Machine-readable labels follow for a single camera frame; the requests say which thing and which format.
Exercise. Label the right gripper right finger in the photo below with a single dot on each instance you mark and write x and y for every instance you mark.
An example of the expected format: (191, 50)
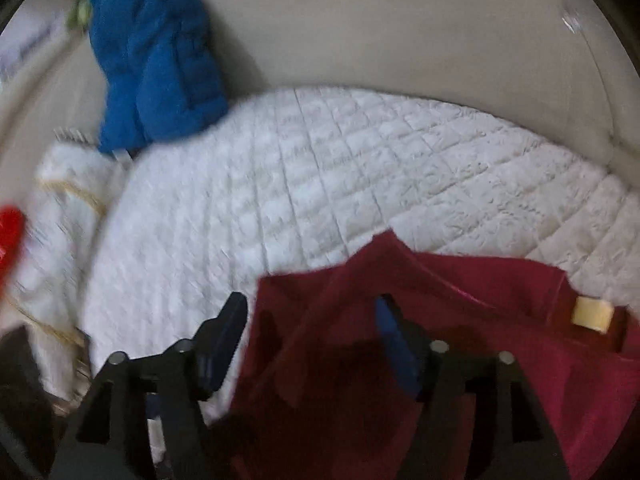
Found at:
(480, 418)

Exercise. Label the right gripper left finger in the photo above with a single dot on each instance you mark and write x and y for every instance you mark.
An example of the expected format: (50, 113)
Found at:
(108, 436)

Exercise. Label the dark red garment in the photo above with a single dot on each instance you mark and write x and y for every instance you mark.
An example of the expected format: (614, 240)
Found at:
(317, 396)

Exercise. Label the cream embroidered pillow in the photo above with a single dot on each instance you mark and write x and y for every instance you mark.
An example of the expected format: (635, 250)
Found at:
(75, 186)

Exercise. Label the red plastic object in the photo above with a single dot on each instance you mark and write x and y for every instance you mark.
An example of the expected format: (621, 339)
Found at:
(12, 229)

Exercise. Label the white quilted bedspread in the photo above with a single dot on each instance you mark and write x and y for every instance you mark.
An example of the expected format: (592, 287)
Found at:
(299, 179)

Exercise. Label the blue quilted cushion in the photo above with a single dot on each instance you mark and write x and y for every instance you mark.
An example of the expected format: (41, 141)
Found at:
(163, 83)

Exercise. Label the beige tufted headboard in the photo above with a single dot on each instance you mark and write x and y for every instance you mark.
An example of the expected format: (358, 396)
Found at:
(567, 69)

